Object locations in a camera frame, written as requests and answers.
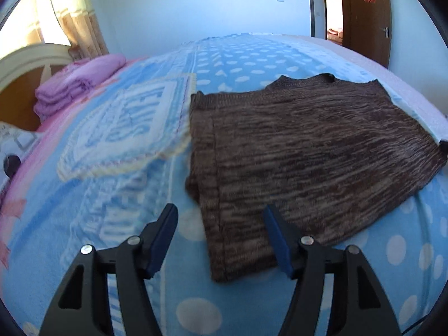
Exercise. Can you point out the cream wooden headboard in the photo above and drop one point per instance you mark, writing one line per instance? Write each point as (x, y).
(21, 77)

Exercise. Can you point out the grey patterned pillow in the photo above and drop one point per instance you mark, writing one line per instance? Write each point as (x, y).
(14, 154)

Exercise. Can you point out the yellow patterned curtain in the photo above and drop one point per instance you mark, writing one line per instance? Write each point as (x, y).
(80, 17)

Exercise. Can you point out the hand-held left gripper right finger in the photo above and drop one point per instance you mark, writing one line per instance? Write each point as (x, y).
(280, 241)

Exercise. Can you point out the folded purple blanket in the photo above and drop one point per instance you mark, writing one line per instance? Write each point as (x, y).
(73, 82)

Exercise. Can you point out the brown door frame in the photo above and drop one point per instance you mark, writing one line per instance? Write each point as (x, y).
(315, 7)

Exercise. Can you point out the blue pink printed bed sheet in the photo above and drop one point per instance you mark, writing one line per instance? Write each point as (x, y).
(122, 147)

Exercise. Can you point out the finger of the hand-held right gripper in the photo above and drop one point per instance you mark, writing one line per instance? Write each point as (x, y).
(444, 146)

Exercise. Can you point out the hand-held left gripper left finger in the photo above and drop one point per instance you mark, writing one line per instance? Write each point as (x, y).
(161, 241)

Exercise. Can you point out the bright window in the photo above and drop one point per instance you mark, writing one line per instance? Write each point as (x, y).
(31, 21)

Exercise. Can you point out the sofa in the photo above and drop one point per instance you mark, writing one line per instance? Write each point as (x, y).
(334, 34)

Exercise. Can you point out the brown knitted sweater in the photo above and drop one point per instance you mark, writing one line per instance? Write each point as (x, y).
(308, 154)

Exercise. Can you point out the brown wooden door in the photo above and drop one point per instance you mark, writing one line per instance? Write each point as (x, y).
(367, 17)

